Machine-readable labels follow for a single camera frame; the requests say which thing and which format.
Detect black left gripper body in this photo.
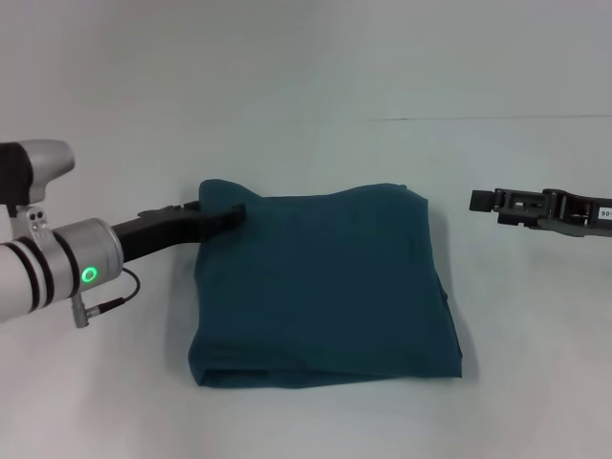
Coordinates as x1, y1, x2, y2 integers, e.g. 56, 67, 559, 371
112, 203, 211, 264

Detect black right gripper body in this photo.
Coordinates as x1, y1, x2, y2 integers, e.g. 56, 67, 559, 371
542, 187, 612, 240

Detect teal blue t-shirt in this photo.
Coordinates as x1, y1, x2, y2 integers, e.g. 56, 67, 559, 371
186, 178, 464, 389

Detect left arm connector cable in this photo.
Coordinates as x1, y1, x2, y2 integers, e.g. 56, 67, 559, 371
71, 267, 141, 330

